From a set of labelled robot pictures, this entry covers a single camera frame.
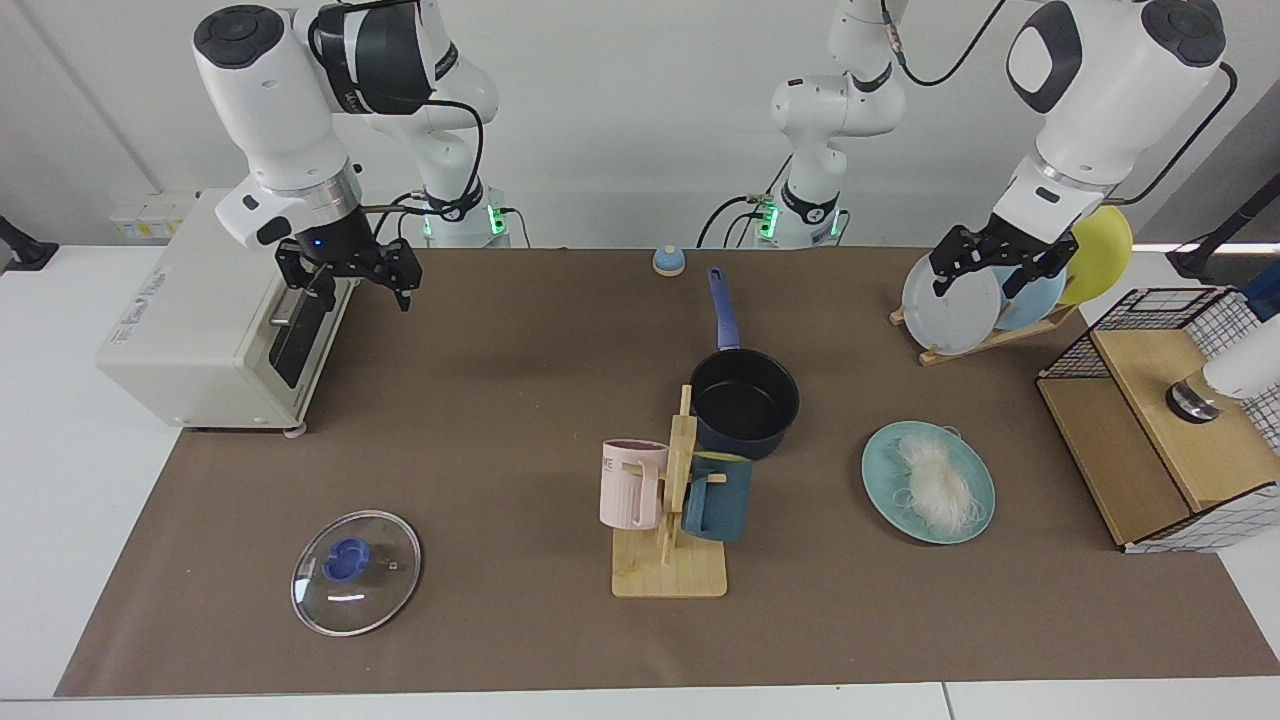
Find yellow plate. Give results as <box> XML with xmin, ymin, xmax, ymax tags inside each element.
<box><xmin>1058</xmin><ymin>205</ymin><xmax>1134</xmax><ymax>306</ymax></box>

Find pale grey plate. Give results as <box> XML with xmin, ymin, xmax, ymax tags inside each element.
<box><xmin>901</xmin><ymin>250</ymin><xmax>1004</xmax><ymax>356</ymax></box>

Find blue object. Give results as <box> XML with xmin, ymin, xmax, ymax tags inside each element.
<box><xmin>1240</xmin><ymin>262</ymin><xmax>1280</xmax><ymax>323</ymax></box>

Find wire basket with wooden floor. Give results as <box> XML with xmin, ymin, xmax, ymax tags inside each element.
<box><xmin>1036</xmin><ymin>286</ymin><xmax>1280</xmax><ymax>554</ymax></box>

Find pink ribbed cup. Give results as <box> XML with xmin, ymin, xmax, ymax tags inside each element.
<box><xmin>599</xmin><ymin>438</ymin><xmax>669</xmax><ymax>531</ymax></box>

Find black stand foot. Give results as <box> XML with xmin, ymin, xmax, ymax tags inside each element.
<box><xmin>0</xmin><ymin>215</ymin><xmax>59</xmax><ymax>273</ymax></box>

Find dark blue pot with handle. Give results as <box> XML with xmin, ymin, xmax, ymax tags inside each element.
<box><xmin>688</xmin><ymin>266</ymin><xmax>801</xmax><ymax>461</ymax></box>

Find wooden cup stand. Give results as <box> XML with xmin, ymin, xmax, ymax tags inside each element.
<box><xmin>611</xmin><ymin>385</ymin><xmax>729</xmax><ymax>599</ymax></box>

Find white vermicelli bundle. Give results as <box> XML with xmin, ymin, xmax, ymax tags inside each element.
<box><xmin>893</xmin><ymin>432</ymin><xmax>991</xmax><ymax>536</ymax></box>

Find light blue plate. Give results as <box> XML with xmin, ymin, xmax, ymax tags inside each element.
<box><xmin>990</xmin><ymin>262</ymin><xmax>1068</xmax><ymax>332</ymax></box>

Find pale toaster oven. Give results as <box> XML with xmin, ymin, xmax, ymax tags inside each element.
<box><xmin>95</xmin><ymin>188</ymin><xmax>361</xmax><ymax>439</ymax></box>

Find white wall socket strip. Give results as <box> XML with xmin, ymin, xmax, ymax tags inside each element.
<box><xmin>108</xmin><ymin>190</ymin><xmax>201</xmax><ymax>241</ymax></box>

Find teal plate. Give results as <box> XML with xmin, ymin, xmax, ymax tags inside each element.
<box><xmin>861</xmin><ymin>420</ymin><xmax>997</xmax><ymax>546</ymax></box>

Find wooden plate rack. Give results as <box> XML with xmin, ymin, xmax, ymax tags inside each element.
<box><xmin>889</xmin><ymin>305</ymin><xmax>1079</xmax><ymax>367</ymax></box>

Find black stand with long pole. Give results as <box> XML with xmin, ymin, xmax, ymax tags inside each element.
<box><xmin>1166</xmin><ymin>172</ymin><xmax>1280</xmax><ymax>283</ymax></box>

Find glass lid with blue knob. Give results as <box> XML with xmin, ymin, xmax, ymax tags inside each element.
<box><xmin>290</xmin><ymin>510</ymin><xmax>423</xmax><ymax>638</ymax></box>

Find dark teal cup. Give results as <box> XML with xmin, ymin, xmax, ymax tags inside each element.
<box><xmin>681</xmin><ymin>452</ymin><xmax>753</xmax><ymax>543</ymax></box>

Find white cylinder with silver end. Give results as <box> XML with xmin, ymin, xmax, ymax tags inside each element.
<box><xmin>1165</xmin><ymin>340</ymin><xmax>1280</xmax><ymax>424</ymax></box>

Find brown table cloth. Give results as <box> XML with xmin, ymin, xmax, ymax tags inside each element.
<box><xmin>55</xmin><ymin>247</ymin><xmax>1280</xmax><ymax>698</ymax></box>

